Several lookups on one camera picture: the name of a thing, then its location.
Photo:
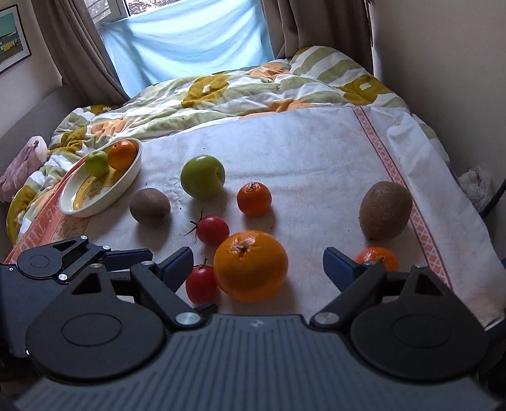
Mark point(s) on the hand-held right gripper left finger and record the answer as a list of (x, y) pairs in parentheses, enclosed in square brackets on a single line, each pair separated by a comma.
[(180, 261)]

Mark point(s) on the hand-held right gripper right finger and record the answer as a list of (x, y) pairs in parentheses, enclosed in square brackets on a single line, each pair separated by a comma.
[(339, 264)]

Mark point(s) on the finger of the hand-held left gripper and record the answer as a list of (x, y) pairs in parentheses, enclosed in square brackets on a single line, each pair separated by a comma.
[(130, 259)]

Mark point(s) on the red tomato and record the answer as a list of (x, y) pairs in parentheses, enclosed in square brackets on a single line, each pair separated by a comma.
[(213, 230), (201, 283)]

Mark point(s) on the small tangerine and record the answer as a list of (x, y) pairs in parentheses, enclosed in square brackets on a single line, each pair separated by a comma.
[(377, 257)]

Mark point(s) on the small brown kiwi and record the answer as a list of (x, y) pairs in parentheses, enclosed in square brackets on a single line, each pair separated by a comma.
[(149, 204)]

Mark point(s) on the large orange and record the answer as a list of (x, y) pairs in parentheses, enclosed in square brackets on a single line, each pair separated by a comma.
[(251, 266)]

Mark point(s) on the large brown kiwi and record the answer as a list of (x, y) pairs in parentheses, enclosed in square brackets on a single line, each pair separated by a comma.
[(385, 209)]

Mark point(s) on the white oval bowl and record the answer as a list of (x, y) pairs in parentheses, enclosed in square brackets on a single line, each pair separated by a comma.
[(91, 193)]

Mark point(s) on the large green apple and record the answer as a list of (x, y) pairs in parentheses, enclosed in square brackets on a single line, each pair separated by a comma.
[(202, 176)]

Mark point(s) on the small green apple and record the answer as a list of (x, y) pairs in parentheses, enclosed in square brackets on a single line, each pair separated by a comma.
[(97, 163)]

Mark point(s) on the medium orange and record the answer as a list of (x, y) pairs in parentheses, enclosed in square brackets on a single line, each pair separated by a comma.
[(122, 155)]

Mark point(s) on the white towel with pink border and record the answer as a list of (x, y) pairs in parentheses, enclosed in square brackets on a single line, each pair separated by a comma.
[(308, 158)]

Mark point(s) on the pink plush toy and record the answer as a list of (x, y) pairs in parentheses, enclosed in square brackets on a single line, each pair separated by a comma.
[(23, 166)]

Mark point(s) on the white plastic bag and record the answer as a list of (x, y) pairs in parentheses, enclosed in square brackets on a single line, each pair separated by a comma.
[(476, 185)]

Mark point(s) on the grey upholstered headboard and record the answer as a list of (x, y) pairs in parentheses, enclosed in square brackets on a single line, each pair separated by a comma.
[(31, 114)]

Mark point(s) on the green striped floral blanket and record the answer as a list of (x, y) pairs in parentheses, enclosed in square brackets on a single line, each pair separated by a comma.
[(237, 93)]

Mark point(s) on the light blue window sheet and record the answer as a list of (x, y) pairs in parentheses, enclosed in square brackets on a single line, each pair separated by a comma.
[(189, 47)]

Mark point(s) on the brown curtain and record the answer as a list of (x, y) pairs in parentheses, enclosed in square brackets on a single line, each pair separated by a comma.
[(316, 23), (75, 43)]

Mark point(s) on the framed wall picture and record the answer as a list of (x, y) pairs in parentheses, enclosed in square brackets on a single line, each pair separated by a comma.
[(12, 37)]

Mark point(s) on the white window frame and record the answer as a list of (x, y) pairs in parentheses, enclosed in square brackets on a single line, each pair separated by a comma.
[(114, 8)]

